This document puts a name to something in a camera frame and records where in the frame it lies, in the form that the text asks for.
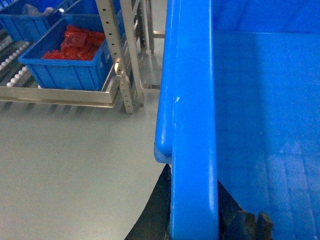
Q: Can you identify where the red parts pile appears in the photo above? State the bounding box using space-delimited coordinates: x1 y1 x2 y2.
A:
41 24 106 61

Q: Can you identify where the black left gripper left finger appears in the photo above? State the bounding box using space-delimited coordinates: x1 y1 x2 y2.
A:
125 164 172 240

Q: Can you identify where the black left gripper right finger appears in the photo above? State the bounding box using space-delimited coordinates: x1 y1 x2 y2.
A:
217 181 274 240

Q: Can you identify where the blue bin with red parts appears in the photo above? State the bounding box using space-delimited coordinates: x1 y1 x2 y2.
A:
18 15 113 91

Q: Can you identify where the metal roller shelf rack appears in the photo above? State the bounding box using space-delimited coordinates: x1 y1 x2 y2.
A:
0 0 164 114

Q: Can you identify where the large blue plastic crate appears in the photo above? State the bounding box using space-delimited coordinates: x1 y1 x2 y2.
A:
154 0 320 240

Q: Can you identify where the white roller track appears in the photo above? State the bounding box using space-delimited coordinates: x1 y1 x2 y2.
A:
0 37 31 87

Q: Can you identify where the blue bin rear left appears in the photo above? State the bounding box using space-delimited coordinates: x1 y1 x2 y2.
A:
0 0 75 42

